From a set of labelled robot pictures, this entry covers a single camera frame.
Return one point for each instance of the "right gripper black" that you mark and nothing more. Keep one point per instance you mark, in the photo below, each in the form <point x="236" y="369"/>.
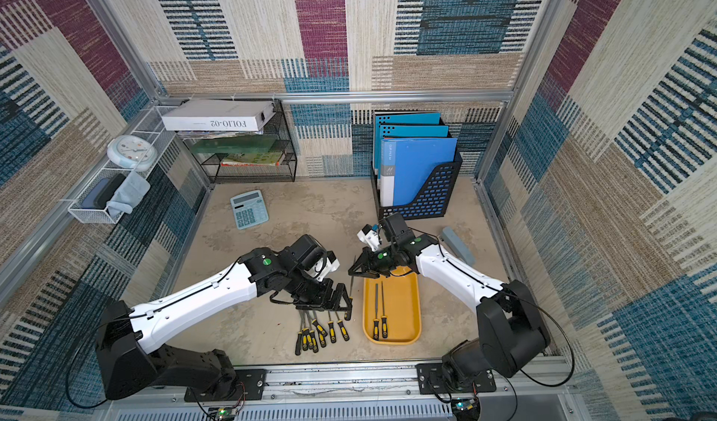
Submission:
<point x="370" y="264"/>

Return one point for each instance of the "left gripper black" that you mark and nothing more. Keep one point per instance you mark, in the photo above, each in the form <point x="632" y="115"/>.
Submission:
<point x="323" y="299"/>

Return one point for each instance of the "file tool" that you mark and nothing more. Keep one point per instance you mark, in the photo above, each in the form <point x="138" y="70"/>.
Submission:
<point x="301" y="343"/>
<point x="376" y="322"/>
<point x="342" y="328"/>
<point x="384" y="318"/>
<point x="321" y="333"/>
<point x="348" y="313"/>
<point x="305" y="337"/>
<point x="332" y="333"/>
<point x="313" y="337"/>

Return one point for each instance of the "yellow plastic storage tray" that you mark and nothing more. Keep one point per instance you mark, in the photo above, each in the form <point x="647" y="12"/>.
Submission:
<point x="402" y="307"/>

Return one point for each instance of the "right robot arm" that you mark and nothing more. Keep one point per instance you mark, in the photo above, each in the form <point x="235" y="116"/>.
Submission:
<point x="511" y="328"/>

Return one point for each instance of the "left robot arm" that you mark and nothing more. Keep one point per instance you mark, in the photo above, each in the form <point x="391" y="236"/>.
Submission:
<point x="131" y="343"/>

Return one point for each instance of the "black mesh file holder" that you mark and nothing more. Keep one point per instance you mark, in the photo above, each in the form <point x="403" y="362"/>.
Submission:
<point x="432" y="200"/>

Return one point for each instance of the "white folio box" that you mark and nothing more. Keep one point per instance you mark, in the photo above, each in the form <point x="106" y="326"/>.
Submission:
<point x="210" y="115"/>

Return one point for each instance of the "grey blue stapler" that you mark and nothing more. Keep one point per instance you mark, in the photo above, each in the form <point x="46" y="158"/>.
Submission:
<point x="457" y="246"/>

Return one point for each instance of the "front blue folder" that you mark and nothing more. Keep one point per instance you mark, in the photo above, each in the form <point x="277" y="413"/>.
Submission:
<point x="406" y="164"/>

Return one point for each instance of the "light blue calculator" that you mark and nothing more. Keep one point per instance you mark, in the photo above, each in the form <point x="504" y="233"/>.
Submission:
<point x="249" y="209"/>

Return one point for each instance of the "middle teal folder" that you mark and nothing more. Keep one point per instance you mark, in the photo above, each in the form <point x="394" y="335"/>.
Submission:
<point x="403" y="131"/>

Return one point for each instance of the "teal folder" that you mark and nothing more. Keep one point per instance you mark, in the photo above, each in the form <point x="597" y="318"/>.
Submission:
<point x="393" y="117"/>
<point x="403" y="131"/>

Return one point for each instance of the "rear teal folder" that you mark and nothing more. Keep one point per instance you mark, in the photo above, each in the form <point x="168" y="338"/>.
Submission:
<point x="393" y="117"/>

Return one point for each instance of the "green book on shelf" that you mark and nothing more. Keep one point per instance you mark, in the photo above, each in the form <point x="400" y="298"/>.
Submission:
<point x="235" y="145"/>

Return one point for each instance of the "light blue cloth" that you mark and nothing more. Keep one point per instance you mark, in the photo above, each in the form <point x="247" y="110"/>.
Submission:
<point x="128" y="196"/>

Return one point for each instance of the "white round clock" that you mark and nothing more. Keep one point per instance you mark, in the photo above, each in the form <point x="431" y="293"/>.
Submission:
<point x="132" y="153"/>

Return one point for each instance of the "dark blue case in basket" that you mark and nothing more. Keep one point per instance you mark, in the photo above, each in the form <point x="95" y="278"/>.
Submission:
<point x="102" y="192"/>

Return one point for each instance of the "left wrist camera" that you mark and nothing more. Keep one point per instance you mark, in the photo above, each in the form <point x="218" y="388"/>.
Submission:
<point x="326" y="265"/>

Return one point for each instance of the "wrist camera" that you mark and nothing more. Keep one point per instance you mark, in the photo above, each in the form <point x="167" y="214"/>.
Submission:
<point x="326" y="265"/>
<point x="369" y="235"/>

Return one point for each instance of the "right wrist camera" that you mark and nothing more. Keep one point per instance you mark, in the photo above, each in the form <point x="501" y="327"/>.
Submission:
<point x="369" y="235"/>

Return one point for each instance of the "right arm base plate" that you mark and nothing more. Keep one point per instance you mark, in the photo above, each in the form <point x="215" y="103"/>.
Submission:
<point x="437" y="378"/>

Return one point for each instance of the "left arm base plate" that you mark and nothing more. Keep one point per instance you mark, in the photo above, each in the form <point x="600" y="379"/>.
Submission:
<point x="245" y="384"/>

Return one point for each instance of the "black wire desk shelf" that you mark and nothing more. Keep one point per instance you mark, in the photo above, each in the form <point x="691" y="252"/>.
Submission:
<point x="268" y="155"/>

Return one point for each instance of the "aluminium front rail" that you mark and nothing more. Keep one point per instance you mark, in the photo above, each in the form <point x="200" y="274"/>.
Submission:
<point x="369" y="390"/>

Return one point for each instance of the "white wire wall basket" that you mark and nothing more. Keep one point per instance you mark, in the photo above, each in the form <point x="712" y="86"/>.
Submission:
<point x="149" y="127"/>

